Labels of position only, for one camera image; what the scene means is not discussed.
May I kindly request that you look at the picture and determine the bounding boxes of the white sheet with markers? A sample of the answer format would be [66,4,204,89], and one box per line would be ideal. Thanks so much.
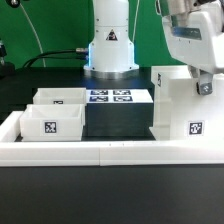
[86,89,153,104]

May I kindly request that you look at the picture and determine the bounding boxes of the black stand at left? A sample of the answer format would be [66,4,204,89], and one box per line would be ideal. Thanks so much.
[0,39,15,78]

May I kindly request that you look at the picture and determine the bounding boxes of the white U-shaped border fence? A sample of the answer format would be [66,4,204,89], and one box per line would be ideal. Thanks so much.
[0,111,224,167]

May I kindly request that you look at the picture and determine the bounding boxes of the white cable on left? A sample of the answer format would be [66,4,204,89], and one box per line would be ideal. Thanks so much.
[18,3,47,68]

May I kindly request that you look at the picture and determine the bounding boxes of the white drawer box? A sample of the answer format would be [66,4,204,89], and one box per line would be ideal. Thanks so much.
[20,104,85,141]
[33,88,86,104]

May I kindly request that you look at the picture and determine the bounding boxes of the black cables at base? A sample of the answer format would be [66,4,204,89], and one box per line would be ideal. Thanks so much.
[21,47,90,69]

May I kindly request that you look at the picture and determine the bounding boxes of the white drawer cabinet frame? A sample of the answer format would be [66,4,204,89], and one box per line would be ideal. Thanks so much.
[150,66,224,140]

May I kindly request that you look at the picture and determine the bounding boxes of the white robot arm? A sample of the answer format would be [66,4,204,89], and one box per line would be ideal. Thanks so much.
[84,0,224,95]

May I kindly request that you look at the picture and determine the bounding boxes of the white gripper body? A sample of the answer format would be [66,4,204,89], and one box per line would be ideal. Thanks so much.
[155,0,224,74]

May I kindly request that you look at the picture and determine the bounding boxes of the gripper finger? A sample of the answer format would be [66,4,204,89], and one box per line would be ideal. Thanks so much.
[197,70,213,95]

